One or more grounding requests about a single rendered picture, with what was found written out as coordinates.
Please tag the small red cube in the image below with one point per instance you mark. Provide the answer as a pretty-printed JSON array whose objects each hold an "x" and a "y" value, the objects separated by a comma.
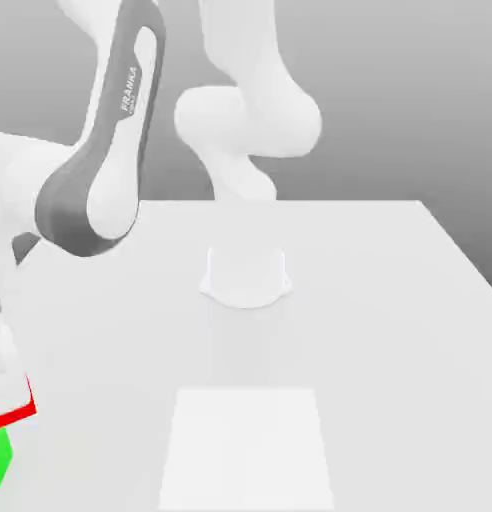
[{"x": 14, "y": 417}]

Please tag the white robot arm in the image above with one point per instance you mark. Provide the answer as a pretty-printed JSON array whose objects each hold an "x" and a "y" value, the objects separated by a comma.
[{"x": 66, "y": 208}]

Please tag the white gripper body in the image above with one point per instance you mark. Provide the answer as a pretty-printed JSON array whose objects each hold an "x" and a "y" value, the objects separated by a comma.
[{"x": 8, "y": 384}]

